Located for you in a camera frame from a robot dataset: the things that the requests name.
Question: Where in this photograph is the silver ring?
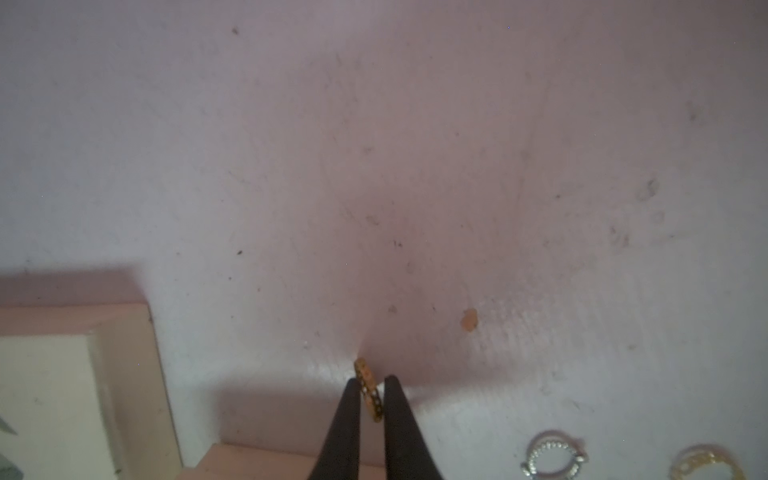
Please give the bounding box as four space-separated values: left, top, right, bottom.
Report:
520 430 589 480

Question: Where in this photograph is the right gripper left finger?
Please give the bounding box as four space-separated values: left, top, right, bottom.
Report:
308 378 361 480

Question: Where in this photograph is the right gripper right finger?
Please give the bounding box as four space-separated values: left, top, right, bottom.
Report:
383 375 443 480

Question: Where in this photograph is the gold ring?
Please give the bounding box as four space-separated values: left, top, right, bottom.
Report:
353 357 385 424
668 445 747 480

